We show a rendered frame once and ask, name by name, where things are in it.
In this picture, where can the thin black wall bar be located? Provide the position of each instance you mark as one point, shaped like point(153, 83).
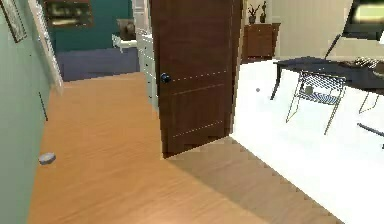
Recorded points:
point(43, 106)

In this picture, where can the white door frame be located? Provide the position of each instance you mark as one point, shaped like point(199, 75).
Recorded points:
point(45, 43)

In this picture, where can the dark framed wall picture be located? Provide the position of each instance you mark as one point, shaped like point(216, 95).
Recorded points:
point(68, 12)

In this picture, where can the black round door knob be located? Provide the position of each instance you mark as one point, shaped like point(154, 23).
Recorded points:
point(165, 78)

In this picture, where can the dark potted house plant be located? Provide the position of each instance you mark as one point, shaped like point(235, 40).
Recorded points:
point(252, 13)
point(263, 12)

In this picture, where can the black table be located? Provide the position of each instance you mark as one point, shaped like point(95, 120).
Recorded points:
point(320, 66)

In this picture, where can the dark brown room door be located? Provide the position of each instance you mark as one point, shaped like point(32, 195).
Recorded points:
point(196, 60)

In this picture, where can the window with dark frame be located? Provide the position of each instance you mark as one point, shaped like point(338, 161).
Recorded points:
point(366, 16)

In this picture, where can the white chest of drawers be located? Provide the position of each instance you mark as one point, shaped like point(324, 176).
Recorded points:
point(148, 63)

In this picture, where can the brown wooden cabinet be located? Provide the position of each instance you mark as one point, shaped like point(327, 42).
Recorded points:
point(260, 41)

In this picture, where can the grey round floor disc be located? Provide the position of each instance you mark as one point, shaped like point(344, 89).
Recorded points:
point(47, 158)

